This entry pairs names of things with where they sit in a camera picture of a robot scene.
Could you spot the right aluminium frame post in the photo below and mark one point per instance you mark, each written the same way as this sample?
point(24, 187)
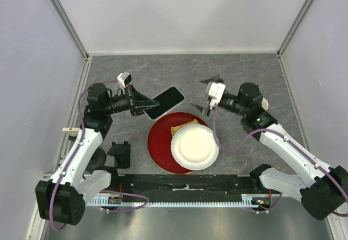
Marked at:
point(294, 26)

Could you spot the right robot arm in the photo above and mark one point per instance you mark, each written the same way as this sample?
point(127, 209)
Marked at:
point(320, 188)

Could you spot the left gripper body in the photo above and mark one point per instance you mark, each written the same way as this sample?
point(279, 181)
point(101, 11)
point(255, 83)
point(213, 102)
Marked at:
point(130, 96)

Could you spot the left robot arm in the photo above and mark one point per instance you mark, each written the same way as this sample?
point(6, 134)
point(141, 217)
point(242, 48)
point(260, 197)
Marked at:
point(63, 198)

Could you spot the yellow sponge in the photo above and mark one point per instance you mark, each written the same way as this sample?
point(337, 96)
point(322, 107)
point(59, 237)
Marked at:
point(175, 129)

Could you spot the white paper plate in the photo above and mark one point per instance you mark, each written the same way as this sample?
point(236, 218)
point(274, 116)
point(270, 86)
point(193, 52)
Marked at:
point(194, 147)

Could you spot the left aluminium frame post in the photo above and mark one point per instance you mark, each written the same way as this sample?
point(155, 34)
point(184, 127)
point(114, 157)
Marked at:
point(57, 5)

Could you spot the aluminium frame post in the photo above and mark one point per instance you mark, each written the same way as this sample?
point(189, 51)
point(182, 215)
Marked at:
point(294, 26)
point(57, 5)

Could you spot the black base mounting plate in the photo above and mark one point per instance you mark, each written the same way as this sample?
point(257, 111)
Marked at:
point(169, 187)

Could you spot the red round plate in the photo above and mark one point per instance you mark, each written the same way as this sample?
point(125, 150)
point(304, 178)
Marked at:
point(160, 137)

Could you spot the grey slotted cable duct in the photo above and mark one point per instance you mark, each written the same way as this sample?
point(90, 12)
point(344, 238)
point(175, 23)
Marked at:
point(106, 201)

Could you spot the pink case smartphone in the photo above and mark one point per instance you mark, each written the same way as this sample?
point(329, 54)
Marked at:
point(71, 131)

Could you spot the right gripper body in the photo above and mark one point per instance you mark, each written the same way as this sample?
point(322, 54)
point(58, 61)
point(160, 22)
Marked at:
point(207, 111)

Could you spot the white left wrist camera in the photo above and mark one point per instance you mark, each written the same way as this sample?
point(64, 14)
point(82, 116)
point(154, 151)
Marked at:
point(124, 79)

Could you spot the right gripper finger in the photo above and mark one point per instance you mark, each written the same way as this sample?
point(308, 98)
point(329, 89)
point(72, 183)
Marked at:
point(198, 107)
point(216, 79)

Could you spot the blue white paper cup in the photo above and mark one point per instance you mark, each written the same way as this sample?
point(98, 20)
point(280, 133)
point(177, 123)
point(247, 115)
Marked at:
point(265, 104)

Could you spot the black folding phone stand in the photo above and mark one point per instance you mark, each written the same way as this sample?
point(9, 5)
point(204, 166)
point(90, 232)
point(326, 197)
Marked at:
point(121, 154)

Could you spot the black smartphone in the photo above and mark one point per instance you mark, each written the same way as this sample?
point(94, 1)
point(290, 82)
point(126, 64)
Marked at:
point(168, 100)

